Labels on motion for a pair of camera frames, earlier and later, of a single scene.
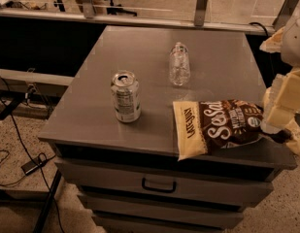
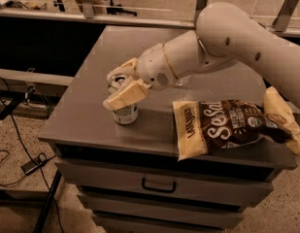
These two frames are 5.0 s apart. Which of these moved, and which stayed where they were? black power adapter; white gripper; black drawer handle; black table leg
Moved: white gripper
Stayed: black power adapter; black drawer handle; black table leg
